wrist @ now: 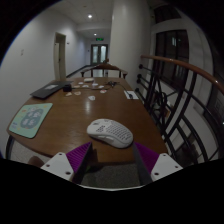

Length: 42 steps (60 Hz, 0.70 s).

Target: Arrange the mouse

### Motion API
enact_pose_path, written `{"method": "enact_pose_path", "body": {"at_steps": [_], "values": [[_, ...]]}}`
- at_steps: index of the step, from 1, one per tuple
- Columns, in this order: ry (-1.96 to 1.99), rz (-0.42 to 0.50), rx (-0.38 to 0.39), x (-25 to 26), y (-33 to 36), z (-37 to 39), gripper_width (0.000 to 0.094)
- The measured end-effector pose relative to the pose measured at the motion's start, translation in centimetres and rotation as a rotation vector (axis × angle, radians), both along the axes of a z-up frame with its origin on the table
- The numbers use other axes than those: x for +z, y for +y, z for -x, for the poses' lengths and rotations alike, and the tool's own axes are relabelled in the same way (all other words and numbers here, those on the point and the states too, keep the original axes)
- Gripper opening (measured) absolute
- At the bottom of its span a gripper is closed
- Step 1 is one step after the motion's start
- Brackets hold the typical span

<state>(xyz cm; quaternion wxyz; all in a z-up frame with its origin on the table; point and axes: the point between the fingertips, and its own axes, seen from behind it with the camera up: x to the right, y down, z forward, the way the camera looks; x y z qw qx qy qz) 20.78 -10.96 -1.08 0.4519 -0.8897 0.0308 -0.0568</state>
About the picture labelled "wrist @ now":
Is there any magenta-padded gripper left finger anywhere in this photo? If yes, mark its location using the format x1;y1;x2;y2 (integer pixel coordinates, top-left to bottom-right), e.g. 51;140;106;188
40;141;96;185

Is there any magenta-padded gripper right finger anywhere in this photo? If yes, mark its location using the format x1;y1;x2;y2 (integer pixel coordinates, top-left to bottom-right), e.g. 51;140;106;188
132;141;184;185

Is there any white perforated computer mouse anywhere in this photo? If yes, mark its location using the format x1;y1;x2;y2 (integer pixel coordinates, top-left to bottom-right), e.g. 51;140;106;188
86;118;135;150

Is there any pale green printed mouse pad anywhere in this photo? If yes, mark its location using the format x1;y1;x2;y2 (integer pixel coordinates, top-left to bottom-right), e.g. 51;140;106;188
8;102;54;140

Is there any dark closed laptop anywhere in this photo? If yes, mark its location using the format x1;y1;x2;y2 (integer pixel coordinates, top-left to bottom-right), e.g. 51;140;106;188
29;80;73;100

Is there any small black block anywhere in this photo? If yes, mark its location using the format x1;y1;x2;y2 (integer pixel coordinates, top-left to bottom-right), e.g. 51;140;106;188
62;83;73;93

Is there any white paper sheet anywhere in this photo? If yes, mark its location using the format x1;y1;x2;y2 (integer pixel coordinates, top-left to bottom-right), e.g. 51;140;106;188
123;89;140;101

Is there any black railing with wooden handrail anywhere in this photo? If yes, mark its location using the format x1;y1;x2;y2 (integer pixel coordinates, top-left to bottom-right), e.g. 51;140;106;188
135;54;224;169

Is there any wooden armchair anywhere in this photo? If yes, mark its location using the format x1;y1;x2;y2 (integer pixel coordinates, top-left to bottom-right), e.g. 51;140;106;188
80;62;129;80

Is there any white side door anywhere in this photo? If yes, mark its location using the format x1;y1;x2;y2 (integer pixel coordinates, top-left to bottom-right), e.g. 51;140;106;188
53;31;68;82

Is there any dark framed window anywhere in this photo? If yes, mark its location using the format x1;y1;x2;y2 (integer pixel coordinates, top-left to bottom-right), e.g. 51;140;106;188
152;29;191;92

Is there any glass double door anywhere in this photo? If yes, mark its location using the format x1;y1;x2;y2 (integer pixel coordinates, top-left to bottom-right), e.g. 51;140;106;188
90;43;109;66

